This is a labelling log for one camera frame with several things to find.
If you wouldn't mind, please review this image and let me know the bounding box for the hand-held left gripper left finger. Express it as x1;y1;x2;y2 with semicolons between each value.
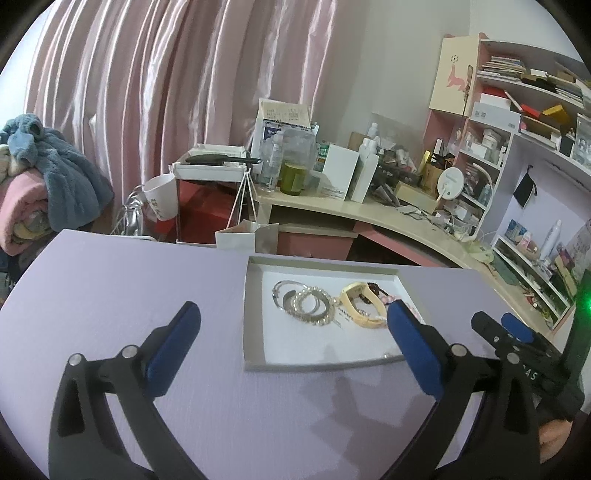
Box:
47;301;202;480

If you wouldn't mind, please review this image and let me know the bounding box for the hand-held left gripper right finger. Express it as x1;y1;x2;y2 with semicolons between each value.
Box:
386;301;542;480

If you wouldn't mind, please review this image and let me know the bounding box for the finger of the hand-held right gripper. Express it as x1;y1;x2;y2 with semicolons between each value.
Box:
502;312;535;345
471;311;519;359

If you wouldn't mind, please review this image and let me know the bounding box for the pink bead bracelet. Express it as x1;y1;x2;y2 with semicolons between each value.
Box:
381;294;423;324

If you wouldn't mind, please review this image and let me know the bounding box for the cream wristband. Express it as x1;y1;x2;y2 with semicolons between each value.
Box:
339;281;389;329

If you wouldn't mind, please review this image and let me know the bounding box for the pearl bead bracelet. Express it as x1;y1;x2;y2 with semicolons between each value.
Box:
288;285;334;326

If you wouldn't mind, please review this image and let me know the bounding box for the silver bangle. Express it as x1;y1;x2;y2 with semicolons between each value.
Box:
272;280;301;309

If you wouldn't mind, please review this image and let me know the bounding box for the white shallow tray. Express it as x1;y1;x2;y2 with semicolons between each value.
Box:
243;255;432;373

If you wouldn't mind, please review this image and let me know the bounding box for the person's right hand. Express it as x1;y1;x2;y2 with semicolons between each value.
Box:
539;419;574;465

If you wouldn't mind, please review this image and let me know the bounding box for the white spray bottle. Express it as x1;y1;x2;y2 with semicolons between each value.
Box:
538;219;563;266

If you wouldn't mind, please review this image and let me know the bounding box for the printed plastic bag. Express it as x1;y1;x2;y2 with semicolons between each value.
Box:
561;226;591;296

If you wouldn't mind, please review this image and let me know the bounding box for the pink and white bookshelf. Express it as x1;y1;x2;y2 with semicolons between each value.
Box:
427;32;591;330

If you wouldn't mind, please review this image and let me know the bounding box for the white paper bag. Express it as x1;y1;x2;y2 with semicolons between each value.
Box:
215;173;280;254

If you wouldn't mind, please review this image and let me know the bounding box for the black pouch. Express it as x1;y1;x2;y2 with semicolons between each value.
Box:
513;165;537;208

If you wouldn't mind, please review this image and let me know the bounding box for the pink drawer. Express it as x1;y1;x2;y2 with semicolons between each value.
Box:
277;224;358;260

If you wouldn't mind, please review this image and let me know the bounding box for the round white mirror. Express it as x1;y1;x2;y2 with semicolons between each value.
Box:
436;167;465;210

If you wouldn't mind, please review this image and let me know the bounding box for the tan box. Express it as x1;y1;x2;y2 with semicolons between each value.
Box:
394;182;439;213

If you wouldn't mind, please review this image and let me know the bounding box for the cream corner desk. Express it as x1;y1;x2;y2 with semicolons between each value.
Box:
254;187;557;332

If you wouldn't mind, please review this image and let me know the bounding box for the white cup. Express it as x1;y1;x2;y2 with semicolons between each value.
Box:
141;173;178;221

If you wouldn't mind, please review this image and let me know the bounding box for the tall white box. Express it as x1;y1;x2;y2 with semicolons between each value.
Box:
351;154;379;204

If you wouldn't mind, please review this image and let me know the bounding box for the black hairbrush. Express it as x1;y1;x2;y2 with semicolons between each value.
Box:
185;154;262;167

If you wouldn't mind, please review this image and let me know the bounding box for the framed photo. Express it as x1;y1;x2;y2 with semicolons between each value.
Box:
573;115;591;169

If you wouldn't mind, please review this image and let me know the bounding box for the wide white box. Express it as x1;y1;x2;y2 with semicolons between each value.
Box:
322;144;360;201

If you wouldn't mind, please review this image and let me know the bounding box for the blue fleece blanket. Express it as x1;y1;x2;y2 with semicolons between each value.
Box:
0;114;114;232

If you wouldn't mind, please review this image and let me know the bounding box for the pink blanket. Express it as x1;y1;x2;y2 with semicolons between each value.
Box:
0;178;49;256

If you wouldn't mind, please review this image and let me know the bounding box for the green glass jar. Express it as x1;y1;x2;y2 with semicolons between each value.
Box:
280;161;306;195

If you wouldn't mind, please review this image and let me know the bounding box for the white box with grey print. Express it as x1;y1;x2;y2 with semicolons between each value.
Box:
471;102;522;130

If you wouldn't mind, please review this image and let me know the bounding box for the clear plastic bottle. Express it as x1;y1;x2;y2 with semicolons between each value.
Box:
267;134;283;191

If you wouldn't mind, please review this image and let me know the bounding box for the cream cabinet door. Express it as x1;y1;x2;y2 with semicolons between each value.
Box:
429;33;481;116

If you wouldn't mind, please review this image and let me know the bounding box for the stack of books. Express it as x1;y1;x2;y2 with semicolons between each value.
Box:
478;55;527;84

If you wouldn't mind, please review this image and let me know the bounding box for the blue and white cardboard box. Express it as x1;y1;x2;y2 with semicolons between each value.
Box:
252;98;319;185

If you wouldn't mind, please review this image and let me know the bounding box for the pink satin curtain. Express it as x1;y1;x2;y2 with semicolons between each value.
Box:
25;0;370;236

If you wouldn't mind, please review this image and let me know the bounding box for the chrome wire rack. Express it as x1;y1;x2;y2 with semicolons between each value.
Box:
113;185;160;241

